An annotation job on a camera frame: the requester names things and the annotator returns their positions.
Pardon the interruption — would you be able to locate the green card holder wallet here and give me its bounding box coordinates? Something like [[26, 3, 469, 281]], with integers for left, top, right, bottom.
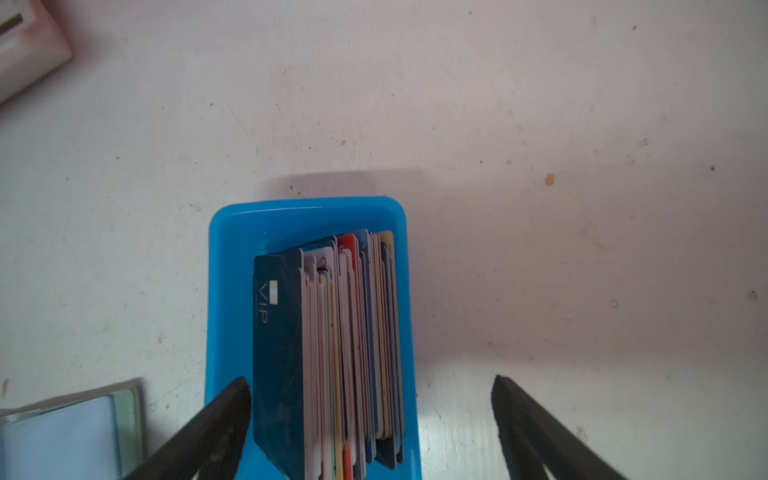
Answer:
[[1, 378, 147, 479]]

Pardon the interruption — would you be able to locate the blue plastic card tray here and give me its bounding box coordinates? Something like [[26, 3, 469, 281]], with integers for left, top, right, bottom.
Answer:
[[205, 196, 422, 479]]

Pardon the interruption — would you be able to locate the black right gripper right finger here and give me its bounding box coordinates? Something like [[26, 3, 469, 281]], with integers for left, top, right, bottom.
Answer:
[[491, 375, 623, 479]]

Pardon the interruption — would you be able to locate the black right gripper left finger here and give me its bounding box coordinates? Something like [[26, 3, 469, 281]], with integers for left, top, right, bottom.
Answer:
[[128, 377, 251, 480]]

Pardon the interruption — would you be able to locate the stack of credit cards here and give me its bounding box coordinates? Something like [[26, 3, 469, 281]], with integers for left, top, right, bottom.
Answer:
[[253, 229, 406, 479]]

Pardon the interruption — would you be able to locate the pink calculator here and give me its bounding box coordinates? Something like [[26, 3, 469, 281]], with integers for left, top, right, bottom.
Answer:
[[1, 0, 73, 103]]

